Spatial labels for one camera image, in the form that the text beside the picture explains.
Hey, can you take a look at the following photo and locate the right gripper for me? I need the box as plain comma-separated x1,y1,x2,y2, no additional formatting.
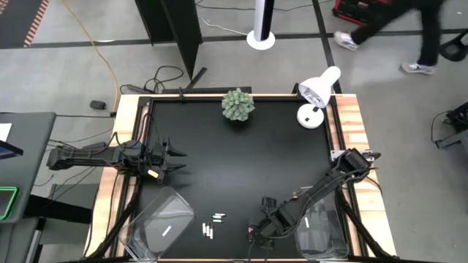
249,196,293,249

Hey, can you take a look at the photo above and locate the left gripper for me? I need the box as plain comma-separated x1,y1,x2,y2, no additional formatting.
145,137,189,183

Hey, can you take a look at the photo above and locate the clear plastic bin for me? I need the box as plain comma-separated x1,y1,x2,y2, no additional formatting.
118,186,195,262
292,186,350,262

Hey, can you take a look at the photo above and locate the black flat floor bar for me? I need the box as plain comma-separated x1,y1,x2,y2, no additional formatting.
161,86,253,95

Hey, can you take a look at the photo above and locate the green potted succulent plant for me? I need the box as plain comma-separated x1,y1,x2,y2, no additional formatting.
221,87,256,122

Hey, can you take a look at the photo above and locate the black partition panel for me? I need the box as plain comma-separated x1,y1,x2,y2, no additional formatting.
134,0,208,91

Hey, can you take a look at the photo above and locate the grey desk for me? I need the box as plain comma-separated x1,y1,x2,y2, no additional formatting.
0,112,58,224

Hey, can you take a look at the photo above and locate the white desk lamp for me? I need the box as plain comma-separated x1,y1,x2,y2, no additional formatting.
296,65,341,129

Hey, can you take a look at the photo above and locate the white and black pole stand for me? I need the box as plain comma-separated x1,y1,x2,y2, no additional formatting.
246,0,276,51

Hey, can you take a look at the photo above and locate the green-edged tray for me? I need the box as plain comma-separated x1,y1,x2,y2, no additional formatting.
0,186,20,221

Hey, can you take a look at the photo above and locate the blue-screen tablet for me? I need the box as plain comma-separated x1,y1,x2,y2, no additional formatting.
0,140,24,161

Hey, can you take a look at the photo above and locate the black orange-edged floor mat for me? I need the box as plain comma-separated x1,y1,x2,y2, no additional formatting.
0,0,50,49

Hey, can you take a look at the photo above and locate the black equipment box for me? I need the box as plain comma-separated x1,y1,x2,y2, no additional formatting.
430,101,468,150

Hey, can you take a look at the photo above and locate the red and black toolbox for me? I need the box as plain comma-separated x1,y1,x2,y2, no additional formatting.
331,0,392,27

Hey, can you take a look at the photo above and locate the person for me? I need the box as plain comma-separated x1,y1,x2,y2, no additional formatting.
333,0,445,76

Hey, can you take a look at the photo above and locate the black round stand base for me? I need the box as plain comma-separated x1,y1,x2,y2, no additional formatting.
438,28,468,62

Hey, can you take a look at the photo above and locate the black looped floor cable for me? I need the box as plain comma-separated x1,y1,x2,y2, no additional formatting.
119,65,184,94

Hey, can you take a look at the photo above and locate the yellow floor cable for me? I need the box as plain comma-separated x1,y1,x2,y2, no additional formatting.
60,0,119,110

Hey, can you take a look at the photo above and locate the white floor cable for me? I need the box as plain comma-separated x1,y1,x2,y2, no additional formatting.
197,14,249,37

